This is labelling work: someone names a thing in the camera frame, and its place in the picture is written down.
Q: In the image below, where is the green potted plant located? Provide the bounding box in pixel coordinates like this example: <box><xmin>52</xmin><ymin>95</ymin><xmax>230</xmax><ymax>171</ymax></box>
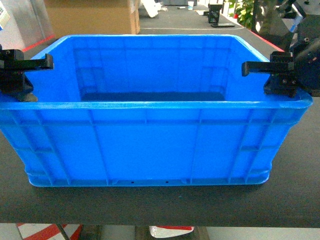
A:
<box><xmin>227</xmin><ymin>0</ymin><xmax>254</xmax><ymax>29</ymax></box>

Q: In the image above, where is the black mesh office chair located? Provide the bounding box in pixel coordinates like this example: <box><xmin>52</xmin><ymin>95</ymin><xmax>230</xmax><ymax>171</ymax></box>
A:
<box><xmin>251</xmin><ymin>0</ymin><xmax>294</xmax><ymax>51</ymax></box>

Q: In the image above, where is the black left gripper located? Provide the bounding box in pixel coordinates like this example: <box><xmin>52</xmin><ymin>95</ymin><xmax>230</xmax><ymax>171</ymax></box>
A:
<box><xmin>0</xmin><ymin>45</ymin><xmax>54</xmax><ymax>102</ymax></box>

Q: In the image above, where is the white paper cup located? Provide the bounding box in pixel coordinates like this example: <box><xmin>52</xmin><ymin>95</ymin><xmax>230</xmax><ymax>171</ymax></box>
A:
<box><xmin>187</xmin><ymin>0</ymin><xmax>194</xmax><ymax>11</ymax></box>

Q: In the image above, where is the brown cardboard box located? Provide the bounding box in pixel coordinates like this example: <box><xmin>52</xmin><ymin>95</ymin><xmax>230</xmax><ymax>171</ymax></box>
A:
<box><xmin>44</xmin><ymin>0</ymin><xmax>140</xmax><ymax>38</ymax></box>

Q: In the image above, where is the white foam piece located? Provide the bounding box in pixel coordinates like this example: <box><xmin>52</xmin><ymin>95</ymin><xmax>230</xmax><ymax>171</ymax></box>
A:
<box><xmin>140</xmin><ymin>0</ymin><xmax>162</xmax><ymax>18</ymax></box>

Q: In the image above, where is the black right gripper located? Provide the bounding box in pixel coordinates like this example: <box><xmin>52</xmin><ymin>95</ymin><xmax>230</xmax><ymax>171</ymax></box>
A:
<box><xmin>241</xmin><ymin>51</ymin><xmax>299</xmax><ymax>98</ymax></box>

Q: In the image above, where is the large blue plastic crate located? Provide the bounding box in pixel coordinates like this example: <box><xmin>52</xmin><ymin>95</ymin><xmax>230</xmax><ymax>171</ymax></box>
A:
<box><xmin>0</xmin><ymin>34</ymin><xmax>313</xmax><ymax>187</ymax></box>

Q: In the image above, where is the black stand device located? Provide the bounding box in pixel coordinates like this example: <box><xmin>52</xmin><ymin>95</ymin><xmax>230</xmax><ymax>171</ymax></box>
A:
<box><xmin>203</xmin><ymin>3</ymin><xmax>235</xmax><ymax>28</ymax></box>

